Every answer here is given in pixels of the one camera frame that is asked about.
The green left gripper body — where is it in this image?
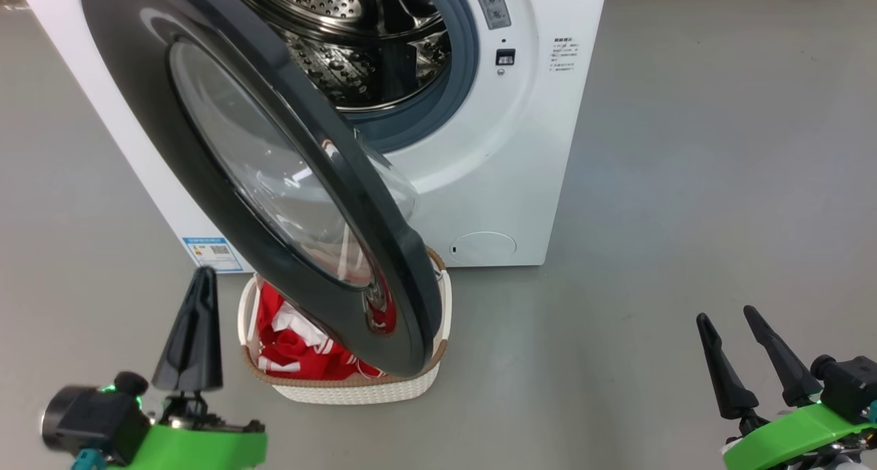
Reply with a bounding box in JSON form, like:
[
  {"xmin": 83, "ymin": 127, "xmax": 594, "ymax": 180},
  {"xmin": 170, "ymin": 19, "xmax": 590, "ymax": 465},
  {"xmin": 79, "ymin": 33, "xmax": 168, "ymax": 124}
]
[{"xmin": 127, "ymin": 393, "xmax": 268, "ymax": 470}]

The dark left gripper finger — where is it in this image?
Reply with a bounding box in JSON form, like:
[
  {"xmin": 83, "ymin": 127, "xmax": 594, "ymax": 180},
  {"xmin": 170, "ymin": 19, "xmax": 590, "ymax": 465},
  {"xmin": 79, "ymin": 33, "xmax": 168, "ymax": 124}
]
[{"xmin": 152, "ymin": 266, "xmax": 223, "ymax": 393}]

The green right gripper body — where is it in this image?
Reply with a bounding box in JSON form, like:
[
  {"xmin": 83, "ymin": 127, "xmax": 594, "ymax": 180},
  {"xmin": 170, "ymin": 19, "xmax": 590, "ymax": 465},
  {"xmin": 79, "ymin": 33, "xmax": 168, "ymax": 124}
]
[{"xmin": 721, "ymin": 401, "xmax": 877, "ymax": 470}]

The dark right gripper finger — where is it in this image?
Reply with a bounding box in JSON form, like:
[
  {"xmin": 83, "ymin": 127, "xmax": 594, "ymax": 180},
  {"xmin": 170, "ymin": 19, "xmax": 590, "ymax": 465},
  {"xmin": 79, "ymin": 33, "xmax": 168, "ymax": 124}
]
[
  {"xmin": 743, "ymin": 306, "xmax": 823, "ymax": 408},
  {"xmin": 696, "ymin": 313, "xmax": 760, "ymax": 421}
]

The red garment with white stripes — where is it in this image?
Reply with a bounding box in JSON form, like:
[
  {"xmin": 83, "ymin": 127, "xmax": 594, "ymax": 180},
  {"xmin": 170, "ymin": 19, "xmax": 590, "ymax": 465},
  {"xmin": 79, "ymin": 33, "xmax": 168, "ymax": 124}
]
[{"xmin": 255, "ymin": 306, "xmax": 388, "ymax": 382}]

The black round glass washer door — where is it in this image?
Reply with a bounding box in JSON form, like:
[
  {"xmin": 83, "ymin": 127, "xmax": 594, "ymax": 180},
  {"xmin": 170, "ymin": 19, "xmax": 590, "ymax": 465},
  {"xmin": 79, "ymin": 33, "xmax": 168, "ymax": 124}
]
[{"xmin": 79, "ymin": 0, "xmax": 443, "ymax": 378}]

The steel perforated washer drum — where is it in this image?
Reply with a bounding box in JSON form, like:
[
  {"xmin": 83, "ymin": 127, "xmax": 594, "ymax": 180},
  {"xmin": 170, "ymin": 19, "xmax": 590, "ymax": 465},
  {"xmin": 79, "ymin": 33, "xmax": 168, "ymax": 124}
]
[{"xmin": 226, "ymin": 0, "xmax": 453, "ymax": 111}]

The white front-load washing machine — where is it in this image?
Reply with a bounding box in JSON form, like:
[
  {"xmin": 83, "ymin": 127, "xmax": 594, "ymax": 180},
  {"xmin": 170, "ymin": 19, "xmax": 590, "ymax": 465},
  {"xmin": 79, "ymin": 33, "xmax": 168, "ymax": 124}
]
[{"xmin": 12, "ymin": 0, "xmax": 609, "ymax": 273}]

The grey rubber door gasket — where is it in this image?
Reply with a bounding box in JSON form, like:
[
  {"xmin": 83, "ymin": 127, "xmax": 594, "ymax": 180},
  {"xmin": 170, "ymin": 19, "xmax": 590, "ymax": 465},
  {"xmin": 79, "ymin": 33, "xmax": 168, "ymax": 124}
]
[{"xmin": 343, "ymin": 0, "xmax": 480, "ymax": 154}]

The blue energy label sticker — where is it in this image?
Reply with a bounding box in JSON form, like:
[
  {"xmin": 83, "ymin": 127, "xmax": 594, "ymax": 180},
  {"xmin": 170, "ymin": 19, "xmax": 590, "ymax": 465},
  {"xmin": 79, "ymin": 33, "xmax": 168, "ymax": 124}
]
[{"xmin": 182, "ymin": 236, "xmax": 244, "ymax": 273}]

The cream perforated laundry basket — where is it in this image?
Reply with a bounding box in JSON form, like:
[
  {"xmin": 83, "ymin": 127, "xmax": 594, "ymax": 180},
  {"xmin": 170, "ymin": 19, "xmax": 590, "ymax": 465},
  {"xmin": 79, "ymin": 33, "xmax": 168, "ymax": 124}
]
[{"xmin": 238, "ymin": 247, "xmax": 453, "ymax": 406}]

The round white filter cover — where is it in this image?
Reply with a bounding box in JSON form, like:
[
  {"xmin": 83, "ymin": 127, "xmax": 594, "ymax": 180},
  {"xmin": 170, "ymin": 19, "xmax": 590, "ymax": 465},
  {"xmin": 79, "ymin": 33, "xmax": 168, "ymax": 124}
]
[{"xmin": 450, "ymin": 232, "xmax": 517, "ymax": 266}]

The grey warning label plate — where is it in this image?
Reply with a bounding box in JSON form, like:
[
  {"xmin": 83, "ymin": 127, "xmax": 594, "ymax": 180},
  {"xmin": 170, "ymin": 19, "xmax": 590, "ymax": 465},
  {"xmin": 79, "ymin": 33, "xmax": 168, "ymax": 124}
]
[{"xmin": 467, "ymin": 0, "xmax": 512, "ymax": 31}]

